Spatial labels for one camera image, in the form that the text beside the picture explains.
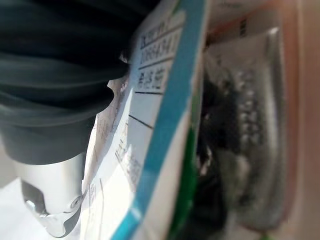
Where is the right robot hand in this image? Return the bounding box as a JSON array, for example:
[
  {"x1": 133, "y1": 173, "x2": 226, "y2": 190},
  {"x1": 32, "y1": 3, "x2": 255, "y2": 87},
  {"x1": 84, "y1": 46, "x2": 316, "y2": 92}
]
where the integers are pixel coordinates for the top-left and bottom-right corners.
[{"x1": 0, "y1": 0, "x2": 161, "y2": 238}]

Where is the white blue-striped medicine box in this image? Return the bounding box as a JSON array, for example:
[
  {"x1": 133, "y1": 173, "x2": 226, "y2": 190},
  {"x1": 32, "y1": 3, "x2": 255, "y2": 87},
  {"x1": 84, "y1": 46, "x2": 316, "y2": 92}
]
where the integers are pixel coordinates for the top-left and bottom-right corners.
[{"x1": 79, "y1": 0, "x2": 320, "y2": 240}]

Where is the silver foil blister pack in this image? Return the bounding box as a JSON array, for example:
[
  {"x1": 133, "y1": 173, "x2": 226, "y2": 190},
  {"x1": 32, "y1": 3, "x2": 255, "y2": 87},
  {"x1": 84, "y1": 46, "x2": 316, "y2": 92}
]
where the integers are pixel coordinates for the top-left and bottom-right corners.
[{"x1": 199, "y1": 24, "x2": 288, "y2": 226}]

